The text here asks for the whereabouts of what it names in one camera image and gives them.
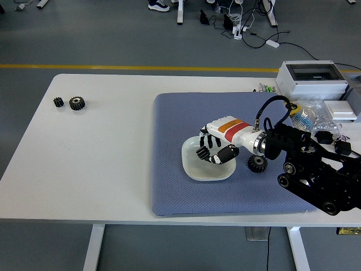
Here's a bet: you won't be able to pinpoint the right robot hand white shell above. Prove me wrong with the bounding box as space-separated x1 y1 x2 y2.
198 115 263 165

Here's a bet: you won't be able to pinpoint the large black gear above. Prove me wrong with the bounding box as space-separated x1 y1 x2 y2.
68 95 87 112
247 155 268 173

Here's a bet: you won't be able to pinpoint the grey box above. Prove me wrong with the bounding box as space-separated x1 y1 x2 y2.
341 73 361 123

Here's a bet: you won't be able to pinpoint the green and white connectors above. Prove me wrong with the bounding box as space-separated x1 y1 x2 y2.
257 82 278 93

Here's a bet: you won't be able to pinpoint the white square dish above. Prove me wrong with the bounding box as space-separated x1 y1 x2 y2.
180 135 237 182

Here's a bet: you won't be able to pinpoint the blue-grey quilted mat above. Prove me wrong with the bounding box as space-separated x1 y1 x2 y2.
149 91 319 217

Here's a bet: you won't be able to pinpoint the yellow tape measure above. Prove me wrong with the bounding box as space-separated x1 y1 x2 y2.
284 101 302 116

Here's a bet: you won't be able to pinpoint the clear plastic bag of parts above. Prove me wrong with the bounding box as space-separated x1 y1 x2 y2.
291 100 342 136

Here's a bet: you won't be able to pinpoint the small black adapter block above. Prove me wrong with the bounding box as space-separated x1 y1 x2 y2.
314 130 335 145

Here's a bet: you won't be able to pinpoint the white power strip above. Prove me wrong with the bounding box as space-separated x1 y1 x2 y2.
231 24 249 41

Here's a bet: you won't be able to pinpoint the white desk leg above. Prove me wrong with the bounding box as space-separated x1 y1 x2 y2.
177 0 188 25
262 0 279 28

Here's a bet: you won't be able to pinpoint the white table leg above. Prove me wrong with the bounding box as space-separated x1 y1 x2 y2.
82 225 105 271
286 226 311 271

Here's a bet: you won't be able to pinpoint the white and blue sneaker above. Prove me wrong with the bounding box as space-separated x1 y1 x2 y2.
148 0 171 12

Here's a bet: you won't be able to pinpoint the white electrical enclosure box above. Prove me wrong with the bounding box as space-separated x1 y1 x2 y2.
275 59 349 102

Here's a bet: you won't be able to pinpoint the white flat switch plate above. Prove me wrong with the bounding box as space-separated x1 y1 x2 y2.
323 100 356 121

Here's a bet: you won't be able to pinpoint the red and white wires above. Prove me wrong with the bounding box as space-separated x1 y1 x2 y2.
334 123 351 142

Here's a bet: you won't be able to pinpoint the black plug with cord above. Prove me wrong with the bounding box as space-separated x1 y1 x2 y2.
333 141 361 158

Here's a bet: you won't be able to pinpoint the black cable under table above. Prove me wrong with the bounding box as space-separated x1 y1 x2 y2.
265 226 272 271

